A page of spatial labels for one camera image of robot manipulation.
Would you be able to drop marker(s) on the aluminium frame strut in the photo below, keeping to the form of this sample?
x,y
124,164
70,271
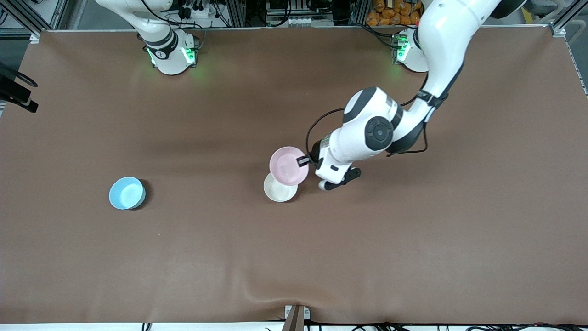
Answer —
x,y
27,16
558,28

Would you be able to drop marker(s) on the white terminal strip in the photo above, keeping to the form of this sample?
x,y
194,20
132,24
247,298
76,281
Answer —
x,y
303,21

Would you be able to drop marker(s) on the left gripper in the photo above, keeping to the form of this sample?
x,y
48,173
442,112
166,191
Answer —
x,y
315,152

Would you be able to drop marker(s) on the white power strip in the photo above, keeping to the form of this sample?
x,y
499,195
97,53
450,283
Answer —
x,y
197,11

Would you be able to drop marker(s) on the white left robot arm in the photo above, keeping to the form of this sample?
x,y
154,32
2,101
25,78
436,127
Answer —
x,y
445,41

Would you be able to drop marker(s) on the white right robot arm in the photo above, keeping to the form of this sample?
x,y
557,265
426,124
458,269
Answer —
x,y
170,64

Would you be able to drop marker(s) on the brown mounting bar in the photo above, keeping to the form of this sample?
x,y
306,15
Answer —
x,y
294,322

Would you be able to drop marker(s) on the brown table cover sheet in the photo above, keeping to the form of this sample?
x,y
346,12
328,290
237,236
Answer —
x,y
294,257

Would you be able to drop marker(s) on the blue bowl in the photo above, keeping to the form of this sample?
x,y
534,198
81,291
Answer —
x,y
126,194

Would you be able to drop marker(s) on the aluminium frame post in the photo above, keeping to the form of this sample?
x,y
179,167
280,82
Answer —
x,y
235,11
359,11

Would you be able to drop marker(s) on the white bowl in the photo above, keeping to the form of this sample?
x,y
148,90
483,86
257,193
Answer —
x,y
278,193

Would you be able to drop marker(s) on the pile of orange items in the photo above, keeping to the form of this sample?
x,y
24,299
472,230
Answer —
x,y
390,16

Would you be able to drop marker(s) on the grey metal bracket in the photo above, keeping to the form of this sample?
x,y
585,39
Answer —
x,y
307,313

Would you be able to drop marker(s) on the pink bowl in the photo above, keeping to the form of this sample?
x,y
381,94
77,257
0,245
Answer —
x,y
287,168

